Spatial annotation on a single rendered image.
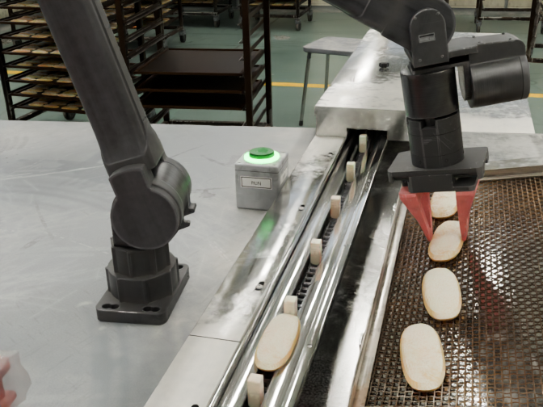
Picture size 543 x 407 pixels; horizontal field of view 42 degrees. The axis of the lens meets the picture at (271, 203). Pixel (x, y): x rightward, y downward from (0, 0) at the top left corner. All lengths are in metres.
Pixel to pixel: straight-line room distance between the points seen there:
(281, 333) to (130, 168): 0.24
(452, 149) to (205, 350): 0.33
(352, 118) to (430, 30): 0.57
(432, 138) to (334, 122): 0.54
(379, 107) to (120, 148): 0.61
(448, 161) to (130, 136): 0.34
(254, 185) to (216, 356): 0.43
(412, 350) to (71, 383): 0.35
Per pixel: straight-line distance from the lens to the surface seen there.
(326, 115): 1.28
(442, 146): 0.77
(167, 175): 0.82
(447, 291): 0.73
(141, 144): 0.78
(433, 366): 0.63
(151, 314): 0.84
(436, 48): 0.73
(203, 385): 0.68
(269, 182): 1.08
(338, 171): 1.17
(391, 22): 0.73
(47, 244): 1.07
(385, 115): 1.27
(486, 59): 0.77
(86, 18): 0.76
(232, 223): 1.07
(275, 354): 0.72
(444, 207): 0.92
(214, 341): 0.73
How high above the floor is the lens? 1.29
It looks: 24 degrees down
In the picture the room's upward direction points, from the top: 2 degrees counter-clockwise
